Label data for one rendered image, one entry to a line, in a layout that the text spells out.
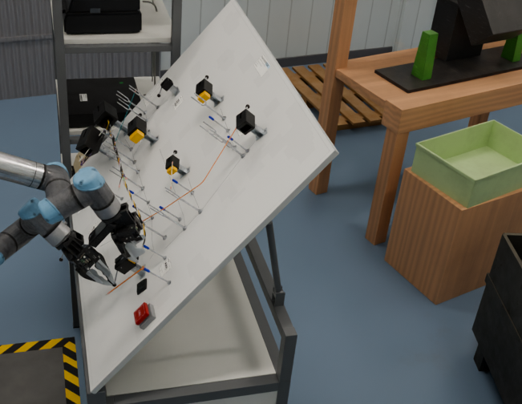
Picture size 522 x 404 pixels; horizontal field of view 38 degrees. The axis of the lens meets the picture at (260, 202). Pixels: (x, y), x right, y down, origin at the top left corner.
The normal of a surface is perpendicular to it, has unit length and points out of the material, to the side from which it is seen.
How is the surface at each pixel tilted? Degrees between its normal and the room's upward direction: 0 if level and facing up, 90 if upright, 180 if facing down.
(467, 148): 90
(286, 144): 50
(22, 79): 90
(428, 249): 90
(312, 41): 90
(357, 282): 0
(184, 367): 0
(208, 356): 0
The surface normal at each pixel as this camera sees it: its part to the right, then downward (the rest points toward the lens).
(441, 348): 0.08, -0.83
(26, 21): 0.42, 0.53
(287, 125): -0.68, -0.48
